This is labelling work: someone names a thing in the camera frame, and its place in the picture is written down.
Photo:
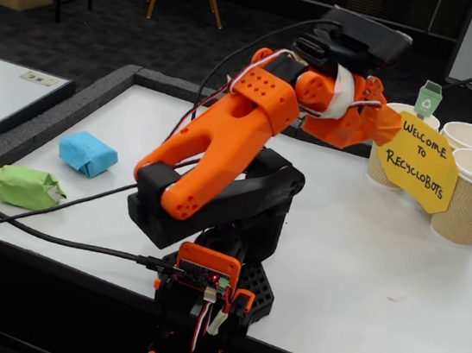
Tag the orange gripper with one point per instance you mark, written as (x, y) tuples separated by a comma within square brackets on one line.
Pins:
[(341, 131)]

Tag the orange paper ball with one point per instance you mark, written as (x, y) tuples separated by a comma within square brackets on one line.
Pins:
[(388, 124)]

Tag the blue paper ball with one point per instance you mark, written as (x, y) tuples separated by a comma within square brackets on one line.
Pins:
[(85, 150)]

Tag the green paper ball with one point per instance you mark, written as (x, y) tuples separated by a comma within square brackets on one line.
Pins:
[(21, 187)]

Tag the black robot base with clamp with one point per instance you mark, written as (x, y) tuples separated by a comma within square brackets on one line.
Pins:
[(257, 284)]

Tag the orange and black robot arm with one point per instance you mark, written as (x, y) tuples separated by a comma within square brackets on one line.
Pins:
[(223, 140)]

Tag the short dark grey foam strip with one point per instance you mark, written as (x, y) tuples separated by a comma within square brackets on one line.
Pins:
[(363, 152)]

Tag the paper cup with green label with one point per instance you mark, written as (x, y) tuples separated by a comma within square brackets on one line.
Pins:
[(376, 169)]

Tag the green recycling bin label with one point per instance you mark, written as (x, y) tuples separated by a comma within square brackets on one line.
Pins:
[(427, 101)]

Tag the yellow handwritten welcome sign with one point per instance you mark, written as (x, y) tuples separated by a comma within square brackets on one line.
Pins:
[(416, 165)]

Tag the orange controller board housing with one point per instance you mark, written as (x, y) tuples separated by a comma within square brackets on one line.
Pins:
[(208, 253)]

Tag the white tape label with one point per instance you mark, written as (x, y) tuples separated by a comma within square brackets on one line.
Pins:
[(38, 77)]

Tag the long dark grey foam strip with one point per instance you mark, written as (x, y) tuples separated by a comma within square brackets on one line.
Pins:
[(28, 134)]

